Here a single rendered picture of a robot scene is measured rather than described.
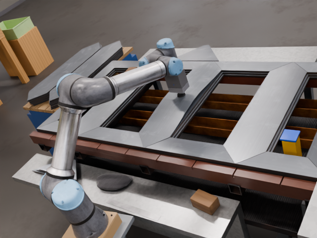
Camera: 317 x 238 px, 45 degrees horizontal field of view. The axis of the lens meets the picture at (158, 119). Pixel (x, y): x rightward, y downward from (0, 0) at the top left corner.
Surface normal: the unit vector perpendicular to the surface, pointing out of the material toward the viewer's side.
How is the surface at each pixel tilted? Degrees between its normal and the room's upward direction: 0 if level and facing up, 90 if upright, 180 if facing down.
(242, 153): 0
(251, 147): 0
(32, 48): 90
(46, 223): 0
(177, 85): 90
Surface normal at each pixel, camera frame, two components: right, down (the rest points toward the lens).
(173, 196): -0.30, -0.78
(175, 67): 0.62, 0.23
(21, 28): 0.87, 0.00
